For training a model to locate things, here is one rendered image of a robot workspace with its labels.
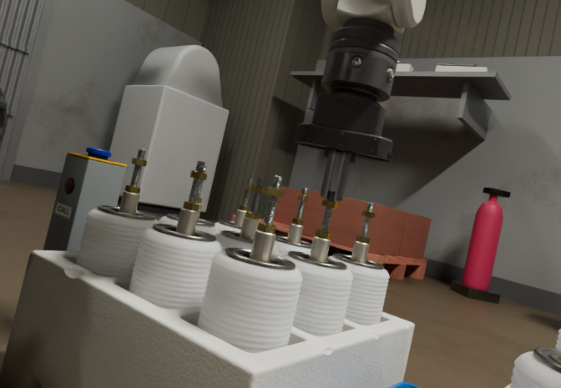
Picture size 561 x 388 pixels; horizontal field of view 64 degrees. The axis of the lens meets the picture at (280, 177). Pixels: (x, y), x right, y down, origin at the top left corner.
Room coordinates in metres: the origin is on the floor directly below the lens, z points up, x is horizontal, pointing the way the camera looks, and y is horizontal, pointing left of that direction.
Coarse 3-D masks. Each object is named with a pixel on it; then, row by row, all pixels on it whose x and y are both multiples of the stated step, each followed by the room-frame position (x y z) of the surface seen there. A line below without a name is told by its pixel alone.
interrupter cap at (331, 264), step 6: (288, 252) 0.56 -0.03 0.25; (294, 252) 0.58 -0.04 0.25; (300, 252) 0.59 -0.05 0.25; (294, 258) 0.54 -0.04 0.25; (300, 258) 0.53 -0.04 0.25; (306, 258) 0.57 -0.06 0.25; (312, 264) 0.53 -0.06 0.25; (318, 264) 0.52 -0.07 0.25; (324, 264) 0.52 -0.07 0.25; (330, 264) 0.54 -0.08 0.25; (336, 264) 0.56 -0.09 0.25; (342, 264) 0.57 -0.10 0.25
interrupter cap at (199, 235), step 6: (156, 228) 0.51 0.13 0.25; (162, 228) 0.52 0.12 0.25; (168, 228) 0.54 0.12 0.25; (174, 228) 0.55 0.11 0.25; (174, 234) 0.50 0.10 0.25; (180, 234) 0.50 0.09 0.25; (186, 234) 0.50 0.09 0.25; (198, 234) 0.55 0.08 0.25; (204, 234) 0.55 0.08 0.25; (210, 234) 0.56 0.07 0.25; (198, 240) 0.51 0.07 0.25; (204, 240) 0.51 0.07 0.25; (210, 240) 0.52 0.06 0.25
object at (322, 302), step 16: (288, 256) 0.55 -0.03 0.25; (304, 272) 0.52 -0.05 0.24; (320, 272) 0.52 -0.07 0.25; (336, 272) 0.52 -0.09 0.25; (304, 288) 0.52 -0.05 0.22; (320, 288) 0.52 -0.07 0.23; (336, 288) 0.52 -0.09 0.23; (304, 304) 0.51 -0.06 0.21; (320, 304) 0.52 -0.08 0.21; (336, 304) 0.52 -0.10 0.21; (304, 320) 0.51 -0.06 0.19; (320, 320) 0.52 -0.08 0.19; (336, 320) 0.53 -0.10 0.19; (320, 336) 0.52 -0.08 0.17
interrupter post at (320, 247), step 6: (318, 240) 0.55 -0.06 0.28; (324, 240) 0.55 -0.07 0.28; (330, 240) 0.56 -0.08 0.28; (312, 246) 0.56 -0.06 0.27; (318, 246) 0.55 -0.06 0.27; (324, 246) 0.55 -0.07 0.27; (312, 252) 0.56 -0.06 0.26; (318, 252) 0.55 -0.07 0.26; (324, 252) 0.55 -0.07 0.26; (312, 258) 0.55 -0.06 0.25; (318, 258) 0.55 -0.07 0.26; (324, 258) 0.55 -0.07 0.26
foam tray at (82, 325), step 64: (64, 256) 0.60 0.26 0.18; (64, 320) 0.52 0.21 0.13; (128, 320) 0.46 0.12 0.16; (192, 320) 0.48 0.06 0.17; (384, 320) 0.67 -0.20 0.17; (0, 384) 0.59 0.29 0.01; (64, 384) 0.50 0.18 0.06; (128, 384) 0.44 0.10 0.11; (192, 384) 0.40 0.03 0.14; (256, 384) 0.36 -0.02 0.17; (320, 384) 0.45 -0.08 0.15; (384, 384) 0.61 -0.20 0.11
